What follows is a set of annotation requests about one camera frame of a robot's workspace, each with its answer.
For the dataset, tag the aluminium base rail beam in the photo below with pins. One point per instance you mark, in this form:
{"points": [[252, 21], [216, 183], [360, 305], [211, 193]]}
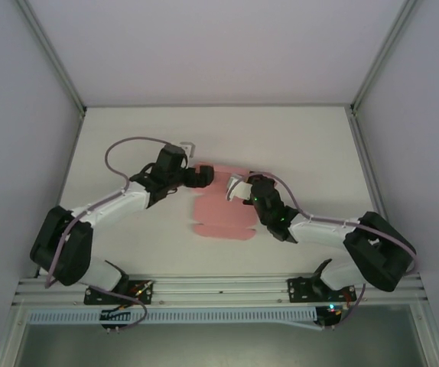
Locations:
{"points": [[219, 292]]}

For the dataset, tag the black left electronics board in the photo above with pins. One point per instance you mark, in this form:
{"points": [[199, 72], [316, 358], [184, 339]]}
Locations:
{"points": [[114, 316]]}

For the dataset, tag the aluminium frame post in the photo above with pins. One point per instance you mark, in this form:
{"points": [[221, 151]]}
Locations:
{"points": [[382, 57], [53, 57]]}

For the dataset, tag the black right electronics board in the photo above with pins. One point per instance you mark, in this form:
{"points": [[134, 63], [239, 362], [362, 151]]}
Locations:
{"points": [[330, 315]]}

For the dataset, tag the aluminium side rail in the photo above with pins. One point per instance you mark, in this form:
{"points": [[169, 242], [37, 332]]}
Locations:
{"points": [[70, 160]]}

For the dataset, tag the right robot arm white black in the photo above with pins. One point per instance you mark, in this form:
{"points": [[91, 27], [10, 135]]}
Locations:
{"points": [[319, 231]]}

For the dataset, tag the black electronics board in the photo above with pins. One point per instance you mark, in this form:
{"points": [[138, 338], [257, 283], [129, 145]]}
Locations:
{"points": [[330, 315], [114, 316]]}

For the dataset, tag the pink cloth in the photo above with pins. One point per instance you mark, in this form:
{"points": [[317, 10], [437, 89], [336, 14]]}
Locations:
{"points": [[219, 218]]}

